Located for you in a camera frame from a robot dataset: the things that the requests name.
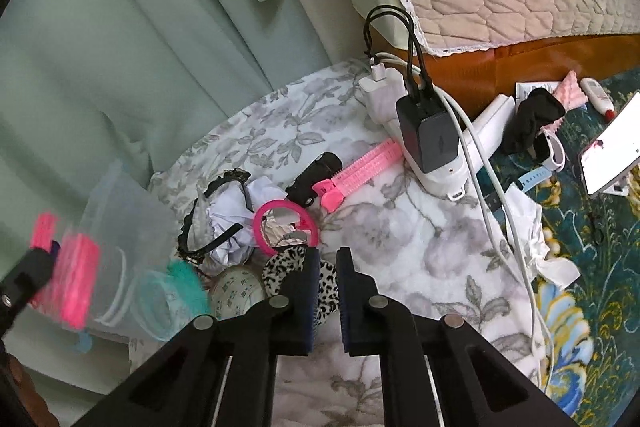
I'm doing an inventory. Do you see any pink hair clip pack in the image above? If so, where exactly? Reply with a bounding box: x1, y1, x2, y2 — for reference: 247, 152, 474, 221
29, 212, 101, 331

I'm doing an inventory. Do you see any leopard print scrunchie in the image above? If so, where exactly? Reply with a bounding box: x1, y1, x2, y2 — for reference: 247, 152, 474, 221
262, 245, 338, 325

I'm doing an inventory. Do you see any pink round hand mirror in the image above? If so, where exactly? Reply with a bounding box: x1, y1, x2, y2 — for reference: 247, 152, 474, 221
253, 199, 319, 256

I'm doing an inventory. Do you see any clear plastic storage box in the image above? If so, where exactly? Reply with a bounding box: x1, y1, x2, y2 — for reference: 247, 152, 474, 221
29, 158, 212, 343

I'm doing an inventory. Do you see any white paper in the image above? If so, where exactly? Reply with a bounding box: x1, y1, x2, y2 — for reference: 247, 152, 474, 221
186, 170, 286, 277

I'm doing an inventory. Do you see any black toy car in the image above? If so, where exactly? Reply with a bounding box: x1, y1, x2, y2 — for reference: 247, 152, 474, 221
285, 152, 343, 208

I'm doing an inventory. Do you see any pink hair roller clip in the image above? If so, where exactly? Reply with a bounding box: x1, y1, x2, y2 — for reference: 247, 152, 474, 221
312, 139, 404, 212

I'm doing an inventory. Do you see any white tape roll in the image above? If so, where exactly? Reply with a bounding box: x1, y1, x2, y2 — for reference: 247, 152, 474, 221
209, 265, 266, 321

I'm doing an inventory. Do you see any white floral blanket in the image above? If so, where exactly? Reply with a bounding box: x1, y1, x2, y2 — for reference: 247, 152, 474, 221
149, 60, 547, 426

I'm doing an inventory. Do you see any black lace headband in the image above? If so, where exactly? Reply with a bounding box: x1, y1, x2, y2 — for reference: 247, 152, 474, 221
177, 168, 253, 265

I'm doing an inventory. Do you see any white crumpled tissue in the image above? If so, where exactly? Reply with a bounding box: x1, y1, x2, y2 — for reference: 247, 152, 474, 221
506, 183, 580, 291

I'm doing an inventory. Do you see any black power adapter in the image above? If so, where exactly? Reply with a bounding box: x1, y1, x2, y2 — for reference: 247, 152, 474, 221
396, 94, 459, 173

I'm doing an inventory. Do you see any teal floral tablecloth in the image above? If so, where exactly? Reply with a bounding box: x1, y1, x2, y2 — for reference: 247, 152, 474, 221
476, 66, 640, 427

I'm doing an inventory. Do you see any white USB charger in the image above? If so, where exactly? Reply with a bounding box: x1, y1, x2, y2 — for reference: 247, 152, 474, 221
359, 63, 407, 124

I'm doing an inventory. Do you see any white power strip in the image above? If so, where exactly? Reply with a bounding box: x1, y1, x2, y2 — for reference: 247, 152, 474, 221
380, 94, 515, 202

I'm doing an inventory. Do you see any green curtain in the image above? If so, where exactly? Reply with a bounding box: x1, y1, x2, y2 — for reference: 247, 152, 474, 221
1, 0, 330, 268

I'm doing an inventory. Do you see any black cloth pouch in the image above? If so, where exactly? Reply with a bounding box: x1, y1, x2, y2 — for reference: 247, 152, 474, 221
500, 88, 566, 155

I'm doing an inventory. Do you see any smartphone on stand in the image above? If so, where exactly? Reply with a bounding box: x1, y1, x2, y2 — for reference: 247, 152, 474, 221
579, 92, 640, 197

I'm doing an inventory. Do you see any white thermometer red tip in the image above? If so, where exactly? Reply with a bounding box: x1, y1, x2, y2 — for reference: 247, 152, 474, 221
579, 77, 616, 122

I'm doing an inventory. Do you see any teal hair tie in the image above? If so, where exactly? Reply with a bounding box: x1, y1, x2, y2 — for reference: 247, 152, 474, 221
134, 260, 212, 342

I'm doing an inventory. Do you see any white charging cable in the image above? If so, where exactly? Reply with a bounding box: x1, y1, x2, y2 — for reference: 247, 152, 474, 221
372, 51, 554, 388

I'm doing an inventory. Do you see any white smartwatch blue strap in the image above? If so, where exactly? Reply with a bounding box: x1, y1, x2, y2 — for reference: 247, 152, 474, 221
516, 131, 568, 193

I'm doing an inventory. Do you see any black cable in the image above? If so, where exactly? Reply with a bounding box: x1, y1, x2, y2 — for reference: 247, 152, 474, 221
362, 4, 434, 101

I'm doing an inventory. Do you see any orange wooden bed frame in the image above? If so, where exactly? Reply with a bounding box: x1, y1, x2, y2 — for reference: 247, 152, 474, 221
372, 28, 640, 120

